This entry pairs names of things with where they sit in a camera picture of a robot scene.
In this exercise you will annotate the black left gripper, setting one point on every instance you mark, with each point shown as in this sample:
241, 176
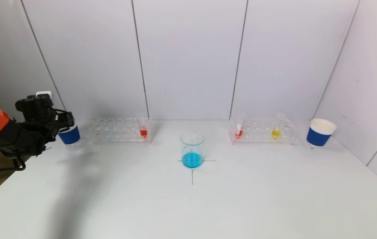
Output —
69, 121

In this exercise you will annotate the clear acrylic test tube rack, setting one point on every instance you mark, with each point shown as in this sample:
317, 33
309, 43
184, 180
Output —
115, 131
261, 134

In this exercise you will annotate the test tube with red pigment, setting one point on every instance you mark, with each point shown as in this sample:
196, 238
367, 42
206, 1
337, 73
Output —
143, 132
238, 133

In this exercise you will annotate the clear glass beaker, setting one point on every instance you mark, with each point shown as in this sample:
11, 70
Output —
192, 156

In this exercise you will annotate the test tube with yellow pigment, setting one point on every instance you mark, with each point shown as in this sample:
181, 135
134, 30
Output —
276, 133

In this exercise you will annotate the blue and white paper cup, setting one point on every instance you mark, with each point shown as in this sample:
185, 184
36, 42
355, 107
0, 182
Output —
319, 136
70, 136

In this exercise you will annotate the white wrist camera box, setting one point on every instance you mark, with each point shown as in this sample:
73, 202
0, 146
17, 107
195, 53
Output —
44, 94

